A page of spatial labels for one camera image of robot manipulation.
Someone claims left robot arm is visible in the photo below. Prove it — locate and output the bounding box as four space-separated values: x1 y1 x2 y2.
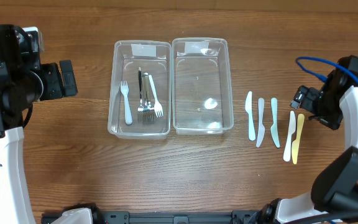
0 60 78 223

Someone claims silver metal fork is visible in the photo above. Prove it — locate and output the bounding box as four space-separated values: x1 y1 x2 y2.
142 72 155 123
144 73 155 122

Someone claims right clear plastic container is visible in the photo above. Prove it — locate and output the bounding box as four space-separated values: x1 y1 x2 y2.
172 37 234 135

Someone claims yellow plastic knife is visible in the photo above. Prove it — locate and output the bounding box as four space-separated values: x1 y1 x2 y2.
291 113 305 164

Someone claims white plastic knife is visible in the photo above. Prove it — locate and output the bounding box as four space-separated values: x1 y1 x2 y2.
283 111 296 162

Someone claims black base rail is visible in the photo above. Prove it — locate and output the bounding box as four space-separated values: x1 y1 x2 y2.
41 203 278 224

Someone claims clear plastic container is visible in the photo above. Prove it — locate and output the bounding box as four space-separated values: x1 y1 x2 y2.
108 40 172 140
172 37 234 135

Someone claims mint green plastic knife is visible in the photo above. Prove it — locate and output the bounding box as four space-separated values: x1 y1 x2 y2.
270 98 280 148

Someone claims light blue plastic knife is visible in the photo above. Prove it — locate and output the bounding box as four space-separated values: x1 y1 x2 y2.
245 91 256 141

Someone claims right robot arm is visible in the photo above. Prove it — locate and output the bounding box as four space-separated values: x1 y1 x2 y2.
252 86 358 223

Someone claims left clear plastic container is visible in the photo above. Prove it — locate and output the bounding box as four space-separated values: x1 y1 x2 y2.
108 40 172 140

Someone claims black handled metal fork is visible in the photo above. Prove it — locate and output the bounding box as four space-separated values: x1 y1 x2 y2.
137 67 144 121

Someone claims small white plastic fork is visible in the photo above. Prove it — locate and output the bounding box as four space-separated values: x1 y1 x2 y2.
148 75 163 118

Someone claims grey plastic knife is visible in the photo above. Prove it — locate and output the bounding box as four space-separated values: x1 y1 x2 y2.
256 98 265 147

